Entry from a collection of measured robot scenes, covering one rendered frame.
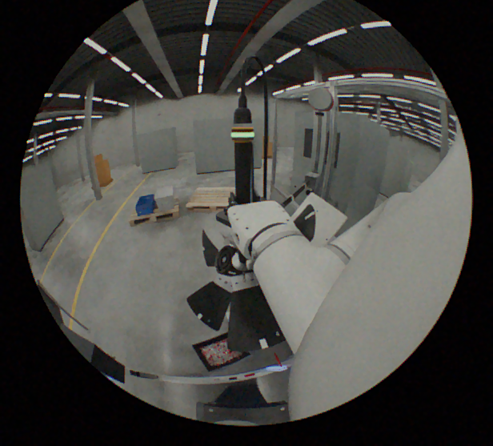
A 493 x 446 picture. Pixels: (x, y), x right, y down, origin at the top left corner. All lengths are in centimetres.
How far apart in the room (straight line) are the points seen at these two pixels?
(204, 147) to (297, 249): 568
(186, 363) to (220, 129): 602
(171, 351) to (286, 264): 172
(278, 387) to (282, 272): 160
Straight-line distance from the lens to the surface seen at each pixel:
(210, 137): 576
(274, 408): 70
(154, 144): 761
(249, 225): 23
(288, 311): 15
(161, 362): 186
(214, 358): 83
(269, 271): 17
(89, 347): 66
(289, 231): 20
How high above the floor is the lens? 166
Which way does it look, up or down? 26 degrees down
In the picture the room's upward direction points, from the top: straight up
